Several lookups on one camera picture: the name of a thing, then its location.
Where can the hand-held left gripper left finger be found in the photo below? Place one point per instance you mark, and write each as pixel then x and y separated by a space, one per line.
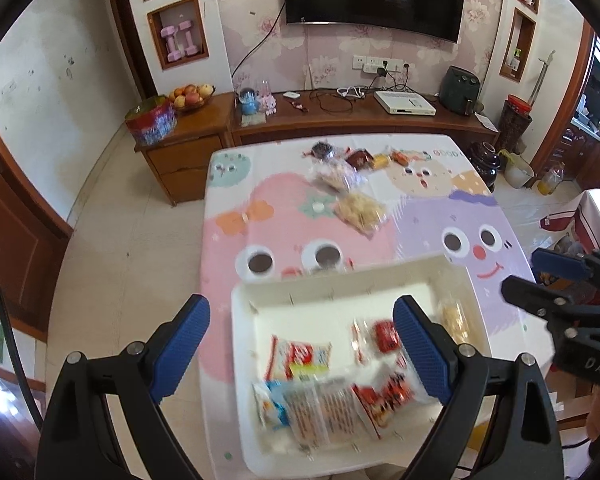
pixel 180 350

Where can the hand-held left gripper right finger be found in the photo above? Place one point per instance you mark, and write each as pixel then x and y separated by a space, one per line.
pixel 420 355

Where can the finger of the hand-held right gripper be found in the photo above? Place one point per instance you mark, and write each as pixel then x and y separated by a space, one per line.
pixel 555 262
pixel 530 295

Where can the small red snack packet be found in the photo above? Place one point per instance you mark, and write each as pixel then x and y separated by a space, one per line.
pixel 386 336

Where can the white red printed packet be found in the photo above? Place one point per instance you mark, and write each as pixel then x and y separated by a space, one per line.
pixel 380 400

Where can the white plastic tray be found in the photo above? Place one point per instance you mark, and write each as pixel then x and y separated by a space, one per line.
pixel 330 310

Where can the blue silver snack packet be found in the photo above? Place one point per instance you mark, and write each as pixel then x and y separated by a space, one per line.
pixel 270 405

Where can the green snack packet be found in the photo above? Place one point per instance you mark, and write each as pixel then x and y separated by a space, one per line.
pixel 307 371

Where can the red white wafer packet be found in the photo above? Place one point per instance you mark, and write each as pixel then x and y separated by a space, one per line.
pixel 300 355

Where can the clear cracker packet red label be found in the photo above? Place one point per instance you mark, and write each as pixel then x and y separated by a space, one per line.
pixel 305 412

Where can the clear bag yellow pastries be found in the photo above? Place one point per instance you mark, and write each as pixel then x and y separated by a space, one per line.
pixel 360 212

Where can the small orange snack packet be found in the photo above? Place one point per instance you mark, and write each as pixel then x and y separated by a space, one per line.
pixel 400 158

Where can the clear pinkish snack packet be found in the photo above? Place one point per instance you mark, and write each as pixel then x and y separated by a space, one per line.
pixel 337 178

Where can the small yellow cake packet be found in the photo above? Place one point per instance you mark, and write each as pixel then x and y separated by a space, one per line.
pixel 381 161

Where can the brown snack packet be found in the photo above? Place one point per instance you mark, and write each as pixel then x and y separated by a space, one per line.
pixel 360 159

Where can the dark round cookie packet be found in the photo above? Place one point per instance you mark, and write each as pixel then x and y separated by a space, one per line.
pixel 322 150

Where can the grey fuzzy slipper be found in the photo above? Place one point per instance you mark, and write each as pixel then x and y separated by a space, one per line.
pixel 570 247

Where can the yellow oil bottle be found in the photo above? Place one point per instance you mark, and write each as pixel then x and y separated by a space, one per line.
pixel 550 182

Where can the white plastic bucket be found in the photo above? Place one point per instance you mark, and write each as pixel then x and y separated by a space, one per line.
pixel 519 172

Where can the yellow stool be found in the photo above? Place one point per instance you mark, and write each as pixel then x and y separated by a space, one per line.
pixel 479 437

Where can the wooden kitchen cabinet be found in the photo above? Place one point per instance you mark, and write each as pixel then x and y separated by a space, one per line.
pixel 580 160

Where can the dark brown ceramic jar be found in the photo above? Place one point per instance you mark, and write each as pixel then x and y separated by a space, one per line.
pixel 485 167

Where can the dark woven bin red lid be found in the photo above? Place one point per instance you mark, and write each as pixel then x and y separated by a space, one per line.
pixel 515 125

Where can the white paper sheet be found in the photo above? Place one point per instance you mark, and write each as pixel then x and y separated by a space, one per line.
pixel 485 120

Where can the wooden drawer cabinet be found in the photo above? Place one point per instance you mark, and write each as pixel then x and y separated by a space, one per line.
pixel 185 160

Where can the dark green air fryer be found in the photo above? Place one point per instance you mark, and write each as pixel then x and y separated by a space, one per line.
pixel 459 91

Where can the brown wooden door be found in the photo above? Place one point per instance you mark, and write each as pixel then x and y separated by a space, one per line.
pixel 10 240

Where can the white set-top box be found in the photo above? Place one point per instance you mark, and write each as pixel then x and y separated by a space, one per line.
pixel 405 102

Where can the round red blue tin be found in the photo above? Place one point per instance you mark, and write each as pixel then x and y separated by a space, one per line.
pixel 150 122

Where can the small booklet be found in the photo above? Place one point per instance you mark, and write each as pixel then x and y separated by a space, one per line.
pixel 253 120

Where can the long wooden TV cabinet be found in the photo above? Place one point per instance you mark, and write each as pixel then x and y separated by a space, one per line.
pixel 350 121

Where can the bowl of fruit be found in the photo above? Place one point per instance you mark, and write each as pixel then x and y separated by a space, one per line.
pixel 190 97

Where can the blue cup with swabs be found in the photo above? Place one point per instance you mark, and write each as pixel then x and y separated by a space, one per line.
pixel 248 102

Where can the small red gadget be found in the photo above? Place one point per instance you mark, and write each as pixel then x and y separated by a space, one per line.
pixel 298 106

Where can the small white remote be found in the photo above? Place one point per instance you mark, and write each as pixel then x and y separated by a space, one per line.
pixel 292 95

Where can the pink dumbbell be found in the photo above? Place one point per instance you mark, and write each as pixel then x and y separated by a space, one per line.
pixel 187 37
pixel 170 42

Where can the white wall socket panel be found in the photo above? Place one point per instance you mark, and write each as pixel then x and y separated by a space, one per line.
pixel 395 66
pixel 364 63

